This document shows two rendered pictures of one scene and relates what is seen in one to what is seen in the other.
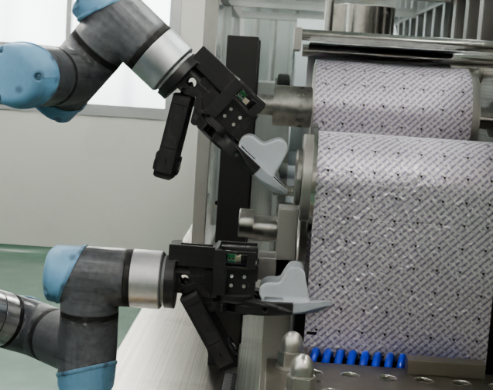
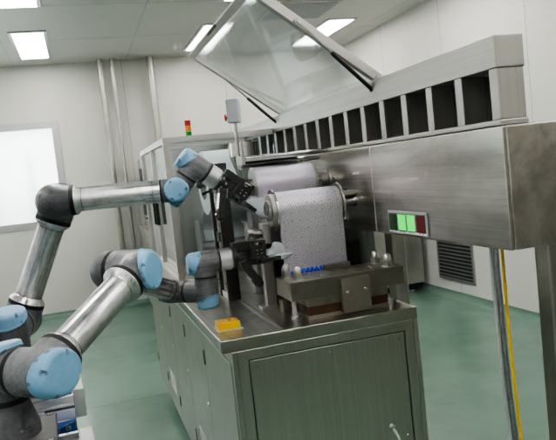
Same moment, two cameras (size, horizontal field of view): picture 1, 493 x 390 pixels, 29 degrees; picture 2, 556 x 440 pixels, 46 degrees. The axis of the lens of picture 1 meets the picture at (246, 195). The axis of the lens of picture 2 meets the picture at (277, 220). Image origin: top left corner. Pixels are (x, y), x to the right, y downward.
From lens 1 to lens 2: 113 cm
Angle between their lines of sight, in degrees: 18
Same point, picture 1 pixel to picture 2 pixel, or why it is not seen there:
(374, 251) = (303, 230)
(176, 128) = (223, 201)
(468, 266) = (335, 230)
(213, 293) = (252, 257)
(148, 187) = (62, 269)
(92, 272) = (207, 259)
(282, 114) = not seen: hidden behind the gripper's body
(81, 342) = (208, 286)
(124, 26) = (199, 166)
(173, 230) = (83, 292)
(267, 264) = not seen: hidden behind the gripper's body
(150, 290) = (229, 261)
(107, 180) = not seen: hidden behind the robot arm
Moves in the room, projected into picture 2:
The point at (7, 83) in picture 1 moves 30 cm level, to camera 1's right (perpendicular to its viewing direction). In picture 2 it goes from (175, 193) to (266, 182)
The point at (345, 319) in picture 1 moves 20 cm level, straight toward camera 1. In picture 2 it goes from (298, 258) to (312, 265)
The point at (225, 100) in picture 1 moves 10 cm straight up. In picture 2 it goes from (240, 187) to (237, 158)
